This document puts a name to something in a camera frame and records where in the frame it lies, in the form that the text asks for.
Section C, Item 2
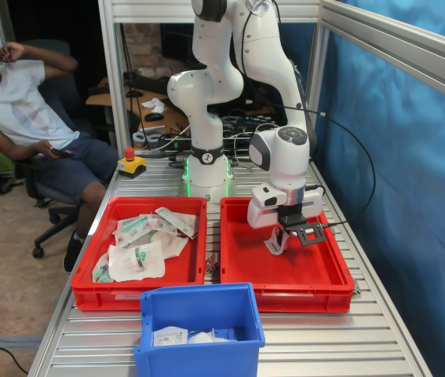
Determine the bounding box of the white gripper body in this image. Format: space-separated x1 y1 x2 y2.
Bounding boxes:
246 195 324 229

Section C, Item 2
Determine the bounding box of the man's right hand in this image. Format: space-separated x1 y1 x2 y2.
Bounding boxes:
33 141 64 158

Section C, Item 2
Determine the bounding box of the man's left hand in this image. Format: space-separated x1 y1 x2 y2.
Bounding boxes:
0 42 25 64

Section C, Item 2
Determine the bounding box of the red plastic crate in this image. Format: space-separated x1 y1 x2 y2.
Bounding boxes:
71 196 208 312
219 196 356 314

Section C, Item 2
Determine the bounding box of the white packet with barcode label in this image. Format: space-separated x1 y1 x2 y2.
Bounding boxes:
154 207 199 240

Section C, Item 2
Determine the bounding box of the blue plastic storage bin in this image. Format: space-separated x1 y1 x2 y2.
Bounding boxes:
133 282 266 377

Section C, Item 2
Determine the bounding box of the power strip with green light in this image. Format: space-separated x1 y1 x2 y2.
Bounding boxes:
159 134 191 152

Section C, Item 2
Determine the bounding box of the blue fabric curtain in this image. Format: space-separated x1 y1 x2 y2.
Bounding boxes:
280 0 445 377

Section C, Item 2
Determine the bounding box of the clear packet with green part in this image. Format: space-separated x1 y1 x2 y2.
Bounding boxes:
112 214 179 249

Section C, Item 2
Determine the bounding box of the plain white bandage packet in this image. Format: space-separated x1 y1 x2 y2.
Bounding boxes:
188 331 231 345

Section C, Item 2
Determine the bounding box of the clear bag with green valve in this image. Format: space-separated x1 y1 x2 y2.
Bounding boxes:
108 240 166 283

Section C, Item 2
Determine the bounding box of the wooden desk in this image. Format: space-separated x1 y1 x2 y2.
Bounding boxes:
86 76 191 130

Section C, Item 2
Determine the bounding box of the yellow emergency stop button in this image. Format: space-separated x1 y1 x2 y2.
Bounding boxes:
117 148 148 180

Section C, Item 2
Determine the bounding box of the crumpled white tissue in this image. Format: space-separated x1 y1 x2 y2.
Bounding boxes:
141 97 166 113

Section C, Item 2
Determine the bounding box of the small packet of green pieces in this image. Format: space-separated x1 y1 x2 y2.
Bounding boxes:
91 253 114 284

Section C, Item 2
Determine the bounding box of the black monitor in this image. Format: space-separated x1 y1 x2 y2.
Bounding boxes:
161 23 195 63

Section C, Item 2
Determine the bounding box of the dark grey office chair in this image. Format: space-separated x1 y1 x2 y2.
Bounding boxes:
8 38 104 259

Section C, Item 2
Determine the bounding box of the seated man white t-shirt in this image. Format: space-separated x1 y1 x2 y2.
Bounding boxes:
0 31 119 274

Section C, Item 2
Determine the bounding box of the grey floor strip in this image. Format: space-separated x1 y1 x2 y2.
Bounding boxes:
0 335 43 350

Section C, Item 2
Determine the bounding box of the metal corner bracket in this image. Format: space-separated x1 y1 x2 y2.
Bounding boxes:
205 253 220 276

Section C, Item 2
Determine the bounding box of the black camera cable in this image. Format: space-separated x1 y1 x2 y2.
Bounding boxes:
239 0 377 231

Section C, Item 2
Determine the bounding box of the aluminium profile frame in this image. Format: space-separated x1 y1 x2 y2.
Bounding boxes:
97 0 445 163

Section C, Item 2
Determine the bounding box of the black floor cable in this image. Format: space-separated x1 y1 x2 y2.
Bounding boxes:
0 345 31 376

